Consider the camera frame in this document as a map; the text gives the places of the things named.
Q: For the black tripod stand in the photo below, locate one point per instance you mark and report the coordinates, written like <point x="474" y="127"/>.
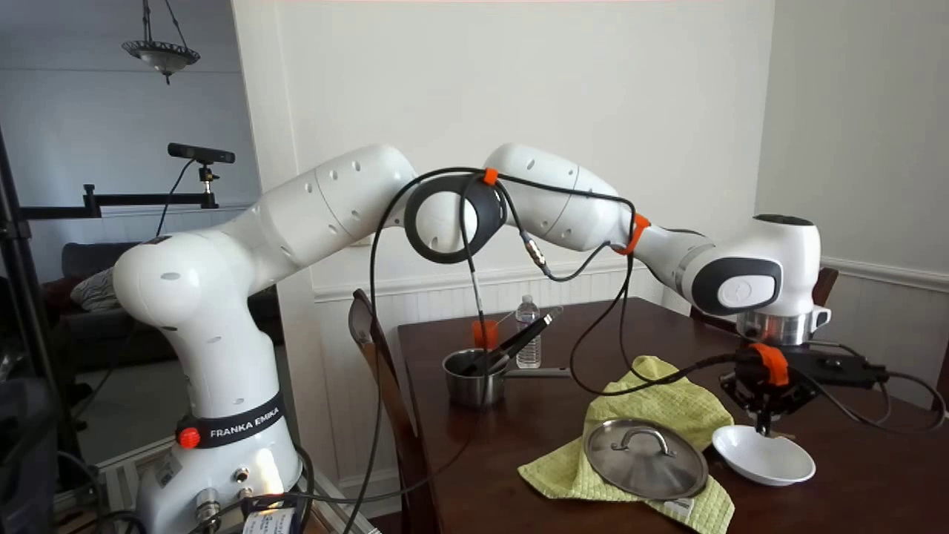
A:
<point x="25" y="327"/>

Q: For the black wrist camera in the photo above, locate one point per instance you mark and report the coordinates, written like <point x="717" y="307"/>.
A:
<point x="840" y="372"/>

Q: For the black camera on boom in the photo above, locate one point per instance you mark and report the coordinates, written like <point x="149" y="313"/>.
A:
<point x="203" y="151"/>

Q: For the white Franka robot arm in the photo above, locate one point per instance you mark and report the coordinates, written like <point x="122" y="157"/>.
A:
<point x="329" y="210"/>

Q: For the dark couch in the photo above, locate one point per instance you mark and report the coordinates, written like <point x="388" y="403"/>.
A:
<point x="90" y="336"/>

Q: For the stainless steel pot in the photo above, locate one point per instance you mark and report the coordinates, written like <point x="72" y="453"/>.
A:
<point x="475" y="387"/>

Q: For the orange plastic cup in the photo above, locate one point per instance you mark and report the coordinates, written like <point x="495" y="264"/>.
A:
<point x="486" y="332"/>

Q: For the yellow-green kitchen towel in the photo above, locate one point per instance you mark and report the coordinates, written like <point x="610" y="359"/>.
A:
<point x="664" y="403"/>

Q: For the wooden chair back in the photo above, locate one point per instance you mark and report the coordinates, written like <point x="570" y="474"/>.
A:
<point x="825" y="286"/>

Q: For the hanging ceiling lamp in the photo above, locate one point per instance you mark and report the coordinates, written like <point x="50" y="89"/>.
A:
<point x="163" y="50"/>

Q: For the white bowl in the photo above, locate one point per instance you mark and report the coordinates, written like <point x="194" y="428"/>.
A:
<point x="762" y="456"/>

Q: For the dark wooden chair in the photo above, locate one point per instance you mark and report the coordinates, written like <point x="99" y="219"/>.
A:
<point x="391" y="396"/>

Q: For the clear plastic water bottle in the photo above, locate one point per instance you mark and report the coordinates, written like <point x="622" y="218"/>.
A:
<point x="532" y="344"/>

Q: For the glass pot lid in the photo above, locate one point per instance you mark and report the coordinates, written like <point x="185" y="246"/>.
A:
<point x="649" y="461"/>

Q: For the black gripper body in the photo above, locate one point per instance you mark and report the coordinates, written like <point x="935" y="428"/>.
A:
<point x="775" y="399"/>

